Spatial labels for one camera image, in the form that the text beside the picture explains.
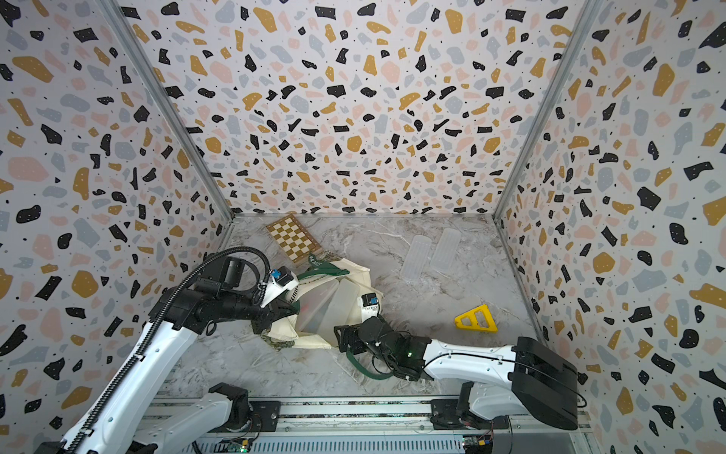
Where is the aluminium corner post right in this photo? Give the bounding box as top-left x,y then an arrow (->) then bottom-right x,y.
493,0 -> 602,222

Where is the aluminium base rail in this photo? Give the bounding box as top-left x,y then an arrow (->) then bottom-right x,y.
163,395 -> 599,453

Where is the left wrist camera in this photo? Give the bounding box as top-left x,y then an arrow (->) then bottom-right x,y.
260,267 -> 299,308

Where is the yellow triangular plastic piece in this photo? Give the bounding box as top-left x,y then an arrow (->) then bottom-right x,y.
454,305 -> 498,333

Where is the aluminium corner post left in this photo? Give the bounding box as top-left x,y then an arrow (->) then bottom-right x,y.
96,1 -> 234,223

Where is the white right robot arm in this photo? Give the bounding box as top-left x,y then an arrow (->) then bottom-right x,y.
334,316 -> 582,431

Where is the black corrugated cable conduit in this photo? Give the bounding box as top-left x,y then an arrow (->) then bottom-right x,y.
67,245 -> 272,454

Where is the translucent plastic box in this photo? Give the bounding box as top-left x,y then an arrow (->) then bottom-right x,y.
295,278 -> 361,333

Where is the aluminium corner post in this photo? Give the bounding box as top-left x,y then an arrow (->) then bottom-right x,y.
96,1 -> 234,223
493,0 -> 602,222

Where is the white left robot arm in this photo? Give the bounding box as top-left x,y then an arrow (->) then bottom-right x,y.
36,288 -> 297,453

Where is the wooden chess board box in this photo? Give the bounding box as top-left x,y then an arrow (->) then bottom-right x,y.
266,214 -> 323,265

